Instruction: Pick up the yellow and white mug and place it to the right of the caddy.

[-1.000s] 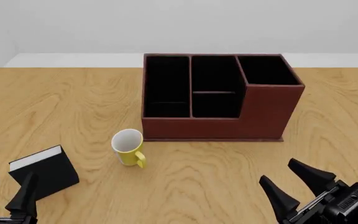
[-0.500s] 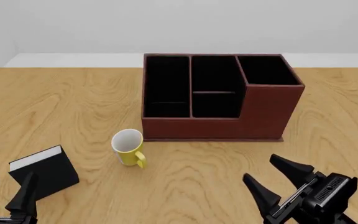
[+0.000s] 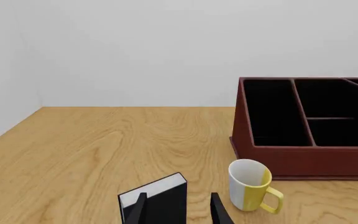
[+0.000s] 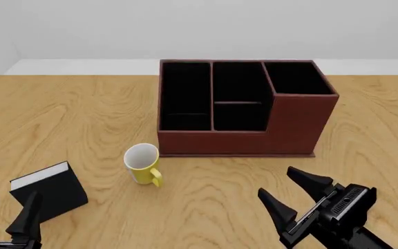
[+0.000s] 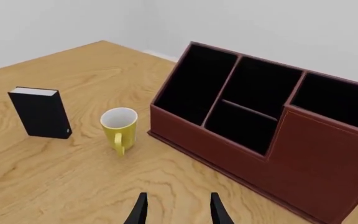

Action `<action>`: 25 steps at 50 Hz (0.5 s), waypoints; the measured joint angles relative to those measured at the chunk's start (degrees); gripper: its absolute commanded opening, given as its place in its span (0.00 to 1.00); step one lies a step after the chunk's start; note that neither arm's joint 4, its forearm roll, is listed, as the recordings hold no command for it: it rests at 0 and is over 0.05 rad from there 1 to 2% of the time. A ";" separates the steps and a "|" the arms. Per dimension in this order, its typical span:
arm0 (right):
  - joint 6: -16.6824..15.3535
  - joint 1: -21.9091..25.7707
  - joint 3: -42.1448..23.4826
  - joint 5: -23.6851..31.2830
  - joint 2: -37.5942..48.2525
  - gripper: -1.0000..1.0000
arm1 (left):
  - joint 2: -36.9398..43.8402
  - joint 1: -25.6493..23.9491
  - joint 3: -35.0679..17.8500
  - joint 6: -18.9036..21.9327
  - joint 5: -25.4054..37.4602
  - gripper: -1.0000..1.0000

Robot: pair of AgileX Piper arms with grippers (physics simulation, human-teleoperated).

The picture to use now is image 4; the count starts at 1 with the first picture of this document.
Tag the black book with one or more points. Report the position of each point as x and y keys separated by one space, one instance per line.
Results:
x=61 y=192

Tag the yellow and white mug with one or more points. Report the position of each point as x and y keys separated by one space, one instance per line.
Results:
x=145 y=173

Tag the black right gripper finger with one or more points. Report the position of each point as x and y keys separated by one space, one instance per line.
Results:
x=277 y=210
x=309 y=179

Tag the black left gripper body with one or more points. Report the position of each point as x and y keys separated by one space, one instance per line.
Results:
x=9 y=245

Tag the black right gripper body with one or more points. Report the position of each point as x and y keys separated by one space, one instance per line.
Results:
x=311 y=218

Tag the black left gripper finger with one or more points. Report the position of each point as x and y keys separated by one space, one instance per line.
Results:
x=28 y=220

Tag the red-brown desk caddy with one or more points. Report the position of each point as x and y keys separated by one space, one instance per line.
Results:
x=299 y=124

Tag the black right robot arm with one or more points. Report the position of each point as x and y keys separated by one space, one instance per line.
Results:
x=351 y=236

